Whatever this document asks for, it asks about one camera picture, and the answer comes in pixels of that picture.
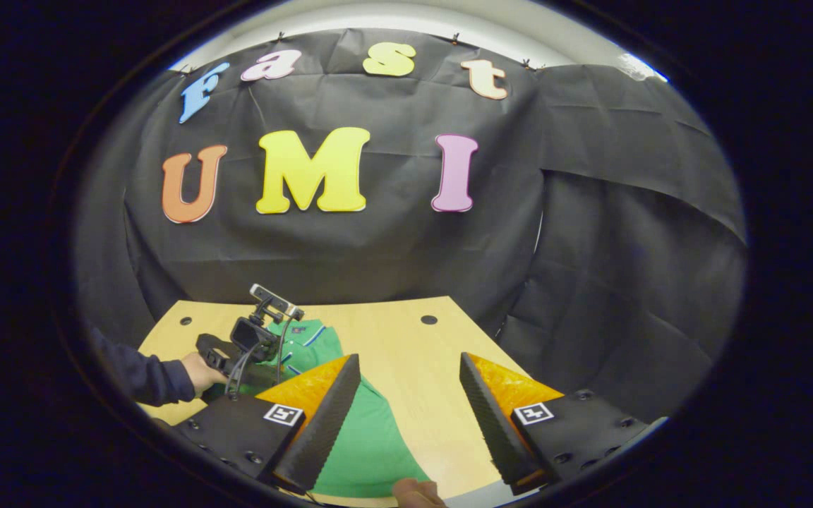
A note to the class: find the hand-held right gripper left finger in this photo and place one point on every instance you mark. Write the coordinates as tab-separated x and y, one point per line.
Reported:
322	423

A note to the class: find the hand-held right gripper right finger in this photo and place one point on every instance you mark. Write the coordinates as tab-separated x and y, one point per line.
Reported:
495	423

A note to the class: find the green T-shirt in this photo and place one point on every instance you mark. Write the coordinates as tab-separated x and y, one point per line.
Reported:
371	437

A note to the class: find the black backdrop cloth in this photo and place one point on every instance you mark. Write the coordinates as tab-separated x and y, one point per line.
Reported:
378	247

